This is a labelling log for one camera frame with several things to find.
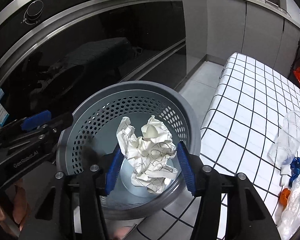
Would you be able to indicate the grey kitchen cabinets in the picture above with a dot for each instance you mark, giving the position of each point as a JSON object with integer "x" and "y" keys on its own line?
{"x": 215, "y": 29}

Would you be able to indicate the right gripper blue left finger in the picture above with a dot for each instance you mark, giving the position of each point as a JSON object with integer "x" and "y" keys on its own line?
{"x": 114, "y": 162}

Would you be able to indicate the black built-in oven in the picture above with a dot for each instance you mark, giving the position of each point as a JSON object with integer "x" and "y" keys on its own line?
{"x": 56, "y": 53}

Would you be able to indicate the grey perforated trash bin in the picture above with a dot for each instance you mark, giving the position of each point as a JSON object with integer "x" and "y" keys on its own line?
{"x": 145, "y": 121}

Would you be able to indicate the clear plastic bag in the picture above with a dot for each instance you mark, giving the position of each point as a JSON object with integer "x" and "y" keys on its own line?
{"x": 290, "y": 218}

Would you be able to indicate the white crumpled tissue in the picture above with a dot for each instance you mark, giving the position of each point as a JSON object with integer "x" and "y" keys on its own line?
{"x": 285, "y": 175}

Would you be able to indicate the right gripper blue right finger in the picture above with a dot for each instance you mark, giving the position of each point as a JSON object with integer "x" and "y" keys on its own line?
{"x": 186, "y": 169}

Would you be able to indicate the white checked tablecloth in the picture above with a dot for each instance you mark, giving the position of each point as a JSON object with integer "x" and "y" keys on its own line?
{"x": 240, "y": 107}

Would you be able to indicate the clear plastic cup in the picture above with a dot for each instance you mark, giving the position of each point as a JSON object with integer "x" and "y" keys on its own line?
{"x": 287, "y": 142}

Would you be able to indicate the left human hand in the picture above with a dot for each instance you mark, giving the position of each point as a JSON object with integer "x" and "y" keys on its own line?
{"x": 14, "y": 210}

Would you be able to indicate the checked paper ball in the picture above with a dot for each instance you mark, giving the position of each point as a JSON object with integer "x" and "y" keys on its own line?
{"x": 148, "y": 154}

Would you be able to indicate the orange peel scrap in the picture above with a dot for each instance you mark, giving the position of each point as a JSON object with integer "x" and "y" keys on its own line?
{"x": 283, "y": 198}

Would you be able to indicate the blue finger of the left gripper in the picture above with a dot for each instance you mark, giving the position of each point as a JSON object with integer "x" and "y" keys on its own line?
{"x": 36, "y": 120}

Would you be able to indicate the blue crumpled glove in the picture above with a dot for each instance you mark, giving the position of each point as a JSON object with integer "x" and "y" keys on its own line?
{"x": 295, "y": 169}

